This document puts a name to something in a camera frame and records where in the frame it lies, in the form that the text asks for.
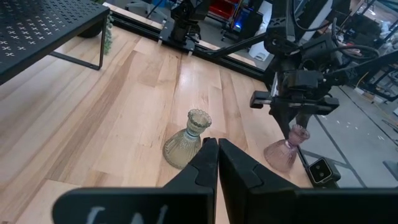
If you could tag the potted green succulent plant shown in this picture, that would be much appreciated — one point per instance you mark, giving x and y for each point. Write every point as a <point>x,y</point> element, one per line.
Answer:
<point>108,37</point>

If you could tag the red cabinet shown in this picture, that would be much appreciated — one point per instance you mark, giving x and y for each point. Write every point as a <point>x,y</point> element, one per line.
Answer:
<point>224,7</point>

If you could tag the green glass candlestick holder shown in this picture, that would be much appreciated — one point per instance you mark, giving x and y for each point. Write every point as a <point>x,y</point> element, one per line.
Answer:
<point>185,146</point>

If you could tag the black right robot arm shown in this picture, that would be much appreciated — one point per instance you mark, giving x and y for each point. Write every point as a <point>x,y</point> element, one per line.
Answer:
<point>281,18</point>

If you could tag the black perforated metal shelf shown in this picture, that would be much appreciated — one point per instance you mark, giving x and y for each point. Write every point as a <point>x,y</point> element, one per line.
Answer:
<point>37,28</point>

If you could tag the pink glass candlestick holder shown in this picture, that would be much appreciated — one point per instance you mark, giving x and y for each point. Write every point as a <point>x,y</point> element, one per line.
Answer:
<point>281,154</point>

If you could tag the small black table camera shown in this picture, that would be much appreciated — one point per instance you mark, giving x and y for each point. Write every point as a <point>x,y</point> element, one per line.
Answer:
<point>323,170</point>

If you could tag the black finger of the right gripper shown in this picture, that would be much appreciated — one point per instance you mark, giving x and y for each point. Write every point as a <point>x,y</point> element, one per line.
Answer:
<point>281,119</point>
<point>303,119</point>

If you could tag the white floor unit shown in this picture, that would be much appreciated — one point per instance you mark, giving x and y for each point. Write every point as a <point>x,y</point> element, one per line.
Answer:
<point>259,49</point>

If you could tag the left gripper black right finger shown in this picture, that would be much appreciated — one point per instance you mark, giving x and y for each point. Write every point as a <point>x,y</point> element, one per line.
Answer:
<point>255,199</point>

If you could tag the black aluminium table frame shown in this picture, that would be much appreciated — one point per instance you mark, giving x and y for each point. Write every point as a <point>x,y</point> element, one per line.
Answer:
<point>236,67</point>

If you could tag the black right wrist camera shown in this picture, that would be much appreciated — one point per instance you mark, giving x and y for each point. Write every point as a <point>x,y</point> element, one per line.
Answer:
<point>318,51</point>

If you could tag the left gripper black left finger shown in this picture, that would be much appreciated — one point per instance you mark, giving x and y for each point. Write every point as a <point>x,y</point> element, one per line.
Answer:
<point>186,199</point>

